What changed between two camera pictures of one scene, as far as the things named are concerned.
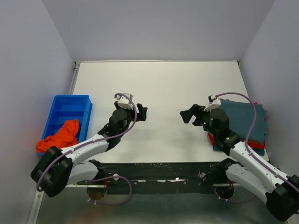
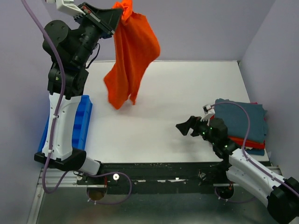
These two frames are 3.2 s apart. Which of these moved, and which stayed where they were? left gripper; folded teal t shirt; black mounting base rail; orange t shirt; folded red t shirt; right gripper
Moved: left gripper; right gripper; orange t shirt
Stayed: folded red t shirt; black mounting base rail; folded teal t shirt
